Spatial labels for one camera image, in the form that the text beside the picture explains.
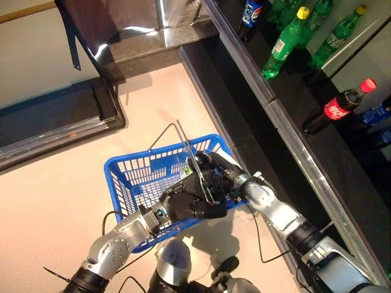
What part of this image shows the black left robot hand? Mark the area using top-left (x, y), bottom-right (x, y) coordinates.
top-left (158, 172), bottom-right (228, 221)

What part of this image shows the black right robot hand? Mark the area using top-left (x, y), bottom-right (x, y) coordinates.
top-left (191, 151), bottom-right (245, 204)

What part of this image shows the blue plastic shopping basket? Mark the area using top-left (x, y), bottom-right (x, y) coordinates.
top-left (103, 119), bottom-right (250, 254)

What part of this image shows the green soda can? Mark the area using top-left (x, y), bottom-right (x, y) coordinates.
top-left (179, 165), bottom-right (195, 181)

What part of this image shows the black plinth shelf board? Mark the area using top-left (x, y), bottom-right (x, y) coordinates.
top-left (178, 39), bottom-right (355, 293)

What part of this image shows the grey left robot leg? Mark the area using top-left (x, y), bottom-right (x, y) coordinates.
top-left (148, 237), bottom-right (196, 293)

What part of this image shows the grey robot leg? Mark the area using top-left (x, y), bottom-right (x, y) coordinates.
top-left (148, 237), bottom-right (196, 293)
top-left (210, 255), bottom-right (263, 293)

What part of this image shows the grey right robot leg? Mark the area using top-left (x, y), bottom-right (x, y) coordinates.
top-left (210, 255), bottom-right (263, 293)

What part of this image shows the Coca-Cola bottle red cap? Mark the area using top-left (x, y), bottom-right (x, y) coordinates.
top-left (302, 78), bottom-right (378, 135)

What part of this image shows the green Sprite bottle yellow cap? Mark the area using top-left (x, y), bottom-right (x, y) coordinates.
top-left (267, 0), bottom-right (306, 31)
top-left (261, 6), bottom-right (311, 81)
top-left (301, 0), bottom-right (334, 49)
top-left (308, 4), bottom-right (369, 71)

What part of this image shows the Pepsi bottle round logo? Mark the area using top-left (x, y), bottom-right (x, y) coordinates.
top-left (238, 0), bottom-right (265, 43)

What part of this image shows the reflective metal corner pillar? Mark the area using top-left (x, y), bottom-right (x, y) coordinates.
top-left (54, 0), bottom-right (221, 85)

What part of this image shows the cola bottle blue label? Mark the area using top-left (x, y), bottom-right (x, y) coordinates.
top-left (351, 96), bottom-right (391, 129)
top-left (375, 128), bottom-right (391, 149)

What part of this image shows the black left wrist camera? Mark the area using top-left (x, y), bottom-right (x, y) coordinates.
top-left (139, 203), bottom-right (167, 234)

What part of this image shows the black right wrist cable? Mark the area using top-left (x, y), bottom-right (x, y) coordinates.
top-left (247, 203), bottom-right (306, 289)

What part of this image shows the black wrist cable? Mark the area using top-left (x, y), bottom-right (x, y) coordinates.
top-left (101, 210), bottom-right (159, 293)
top-left (247, 203), bottom-right (306, 289)

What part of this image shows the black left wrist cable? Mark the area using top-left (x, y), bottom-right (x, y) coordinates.
top-left (101, 210), bottom-right (159, 293)

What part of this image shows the black shelf board clear rail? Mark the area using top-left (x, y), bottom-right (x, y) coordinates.
top-left (200, 0), bottom-right (391, 288)

